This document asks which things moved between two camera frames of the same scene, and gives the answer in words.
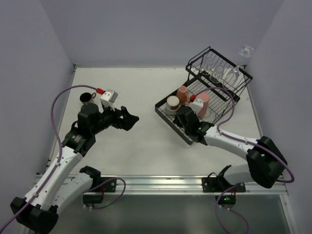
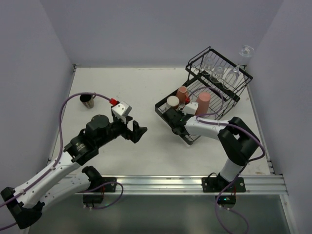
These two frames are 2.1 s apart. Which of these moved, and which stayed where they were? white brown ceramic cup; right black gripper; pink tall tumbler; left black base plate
Moved: right black gripper
Stayed: pink tall tumbler; white brown ceramic cup; left black base plate
